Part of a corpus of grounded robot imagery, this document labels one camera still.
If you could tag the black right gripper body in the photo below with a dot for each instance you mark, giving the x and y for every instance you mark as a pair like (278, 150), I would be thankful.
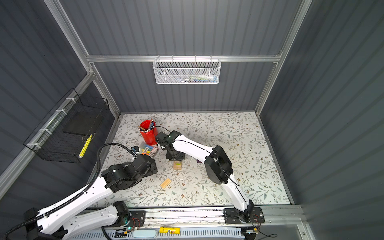
(174, 156)

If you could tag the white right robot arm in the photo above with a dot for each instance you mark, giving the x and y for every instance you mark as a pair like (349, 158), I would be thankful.
(219, 170)

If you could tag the red pen cup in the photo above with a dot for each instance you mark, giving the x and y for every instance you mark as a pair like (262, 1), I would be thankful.
(149, 131)

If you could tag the wood block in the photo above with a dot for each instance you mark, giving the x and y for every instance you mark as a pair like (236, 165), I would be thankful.
(174, 165)
(165, 183)

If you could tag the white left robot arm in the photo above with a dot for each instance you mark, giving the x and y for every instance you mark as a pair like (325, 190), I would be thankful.
(64, 219)

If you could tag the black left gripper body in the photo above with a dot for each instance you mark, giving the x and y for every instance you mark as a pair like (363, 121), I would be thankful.
(151, 172)

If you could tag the white wire mesh basket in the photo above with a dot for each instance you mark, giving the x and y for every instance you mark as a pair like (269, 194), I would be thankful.
(187, 73)

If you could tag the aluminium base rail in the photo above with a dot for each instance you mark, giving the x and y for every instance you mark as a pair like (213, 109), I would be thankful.
(213, 216)

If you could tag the black wire basket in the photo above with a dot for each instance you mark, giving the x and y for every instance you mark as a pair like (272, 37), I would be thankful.
(63, 135)

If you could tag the yellow highlighter in basket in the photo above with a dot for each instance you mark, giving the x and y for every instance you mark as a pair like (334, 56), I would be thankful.
(85, 147)

